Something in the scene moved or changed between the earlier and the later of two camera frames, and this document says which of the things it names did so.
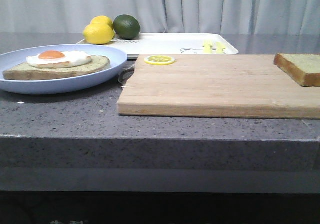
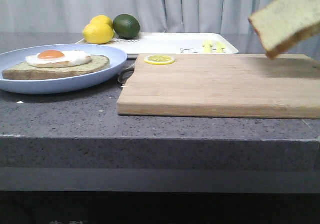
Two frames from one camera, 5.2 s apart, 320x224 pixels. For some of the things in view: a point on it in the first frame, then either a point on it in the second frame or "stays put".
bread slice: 304,68 -> 290,15
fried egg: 56,59 stays put
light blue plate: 118,62 stays put
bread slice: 26,71 stays put
